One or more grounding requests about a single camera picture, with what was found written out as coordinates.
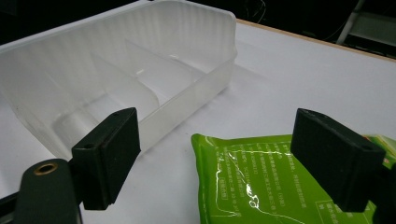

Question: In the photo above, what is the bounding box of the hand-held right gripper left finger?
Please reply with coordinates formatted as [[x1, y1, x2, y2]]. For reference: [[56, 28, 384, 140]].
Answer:
[[71, 106, 142, 211]]

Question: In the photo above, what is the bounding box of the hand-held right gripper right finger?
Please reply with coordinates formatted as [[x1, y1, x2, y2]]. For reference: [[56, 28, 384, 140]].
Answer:
[[290, 107, 388, 214]]

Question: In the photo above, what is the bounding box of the green snack packet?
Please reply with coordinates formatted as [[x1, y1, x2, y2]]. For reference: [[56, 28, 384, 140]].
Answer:
[[191, 133, 396, 224]]

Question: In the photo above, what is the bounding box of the grey metal stand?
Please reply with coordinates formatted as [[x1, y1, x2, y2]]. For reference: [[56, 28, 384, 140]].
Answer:
[[335, 0, 396, 59]]

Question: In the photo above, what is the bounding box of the translucent plastic divided bin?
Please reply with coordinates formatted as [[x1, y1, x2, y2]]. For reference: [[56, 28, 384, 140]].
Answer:
[[0, 0, 238, 161]]

